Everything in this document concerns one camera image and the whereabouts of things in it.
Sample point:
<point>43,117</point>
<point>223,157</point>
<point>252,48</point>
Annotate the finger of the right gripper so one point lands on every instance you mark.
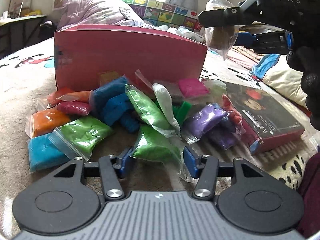
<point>276,42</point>
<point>246,13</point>

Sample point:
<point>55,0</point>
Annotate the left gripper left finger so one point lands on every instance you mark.
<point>124,162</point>

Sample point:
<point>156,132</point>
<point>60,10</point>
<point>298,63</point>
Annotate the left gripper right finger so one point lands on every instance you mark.
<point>192,161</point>

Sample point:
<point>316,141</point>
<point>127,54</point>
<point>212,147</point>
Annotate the brown clay bag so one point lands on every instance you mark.
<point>220,39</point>

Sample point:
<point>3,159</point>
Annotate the white clay bag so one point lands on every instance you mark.
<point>165,102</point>

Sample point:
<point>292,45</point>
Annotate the dark box lid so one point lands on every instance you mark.
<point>267,123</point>

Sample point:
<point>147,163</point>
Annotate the black gloved right hand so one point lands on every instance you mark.
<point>306,60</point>

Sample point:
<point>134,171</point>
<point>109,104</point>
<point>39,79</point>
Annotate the cream pillow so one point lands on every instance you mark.
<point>274,71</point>

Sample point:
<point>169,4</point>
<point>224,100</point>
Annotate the purple clay bag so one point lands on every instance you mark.
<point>212,122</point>

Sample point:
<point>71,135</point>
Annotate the light green clay bag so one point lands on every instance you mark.
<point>78,138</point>

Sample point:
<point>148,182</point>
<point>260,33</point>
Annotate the white crumpled cloth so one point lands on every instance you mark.
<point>184,32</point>

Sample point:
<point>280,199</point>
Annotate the long green clay bag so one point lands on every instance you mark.
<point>149,111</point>

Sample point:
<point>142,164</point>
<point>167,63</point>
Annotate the dark blue clay bag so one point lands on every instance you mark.
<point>110,104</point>

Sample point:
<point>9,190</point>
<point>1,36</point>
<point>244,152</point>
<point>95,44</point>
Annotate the colourful alphabet foam mat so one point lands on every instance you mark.
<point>161,13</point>

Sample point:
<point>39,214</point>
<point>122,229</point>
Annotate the magenta clay bag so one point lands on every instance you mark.
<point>191,88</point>

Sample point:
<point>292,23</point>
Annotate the crimson clay bag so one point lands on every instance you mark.
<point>74,108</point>

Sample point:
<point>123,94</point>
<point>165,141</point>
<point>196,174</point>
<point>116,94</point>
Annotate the light blue clay bag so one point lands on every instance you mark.
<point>43,154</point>

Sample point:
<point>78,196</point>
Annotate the red orange clay bag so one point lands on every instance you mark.
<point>64,94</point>

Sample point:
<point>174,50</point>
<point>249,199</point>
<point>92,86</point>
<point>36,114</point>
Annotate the pink cardboard box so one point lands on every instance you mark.
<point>84,53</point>

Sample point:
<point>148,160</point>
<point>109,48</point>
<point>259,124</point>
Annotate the cartoon mouse bed sheet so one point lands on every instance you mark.
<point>22,86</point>

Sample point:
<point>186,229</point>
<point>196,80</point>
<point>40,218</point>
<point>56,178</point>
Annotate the pink purple quilt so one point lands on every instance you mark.
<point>110,12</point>

